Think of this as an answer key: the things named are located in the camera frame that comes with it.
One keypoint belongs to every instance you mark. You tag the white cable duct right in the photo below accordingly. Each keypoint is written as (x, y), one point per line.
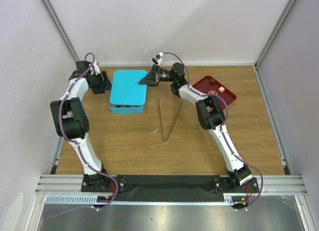
(238, 198)

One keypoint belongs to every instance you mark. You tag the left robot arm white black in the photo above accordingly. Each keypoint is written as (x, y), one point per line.
(72, 124)

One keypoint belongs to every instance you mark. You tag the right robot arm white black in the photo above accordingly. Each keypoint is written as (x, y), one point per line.
(210, 115)

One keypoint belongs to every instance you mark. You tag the white cable duct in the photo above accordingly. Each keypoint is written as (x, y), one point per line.
(238, 198)
(78, 199)

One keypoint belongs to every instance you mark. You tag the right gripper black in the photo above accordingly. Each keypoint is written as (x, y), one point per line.
(153, 78)

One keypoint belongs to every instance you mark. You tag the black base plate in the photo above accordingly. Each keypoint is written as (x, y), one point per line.
(180, 188)

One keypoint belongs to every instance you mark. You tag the white cable duct left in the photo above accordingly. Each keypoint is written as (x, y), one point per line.
(78, 199)

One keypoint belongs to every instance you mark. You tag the white square chocolate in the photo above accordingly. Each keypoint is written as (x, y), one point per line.
(221, 89)

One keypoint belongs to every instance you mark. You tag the blue tin lid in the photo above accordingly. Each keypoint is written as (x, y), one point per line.
(126, 90)

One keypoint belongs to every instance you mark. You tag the blue tin box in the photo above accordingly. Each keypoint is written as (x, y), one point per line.
(126, 109)

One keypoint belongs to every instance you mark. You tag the metal tongs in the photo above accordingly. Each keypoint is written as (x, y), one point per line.
(168, 117)

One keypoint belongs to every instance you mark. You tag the red lacquer tray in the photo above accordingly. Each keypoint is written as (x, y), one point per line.
(204, 87)

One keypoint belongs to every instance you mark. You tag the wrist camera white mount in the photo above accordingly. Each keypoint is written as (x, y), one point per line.
(95, 70)
(157, 59)

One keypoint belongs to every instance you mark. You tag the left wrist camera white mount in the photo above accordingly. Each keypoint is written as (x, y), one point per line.
(95, 70)

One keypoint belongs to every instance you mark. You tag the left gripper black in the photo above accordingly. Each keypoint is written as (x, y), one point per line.
(104, 85)

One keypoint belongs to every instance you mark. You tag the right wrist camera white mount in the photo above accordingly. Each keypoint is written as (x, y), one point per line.
(157, 59)

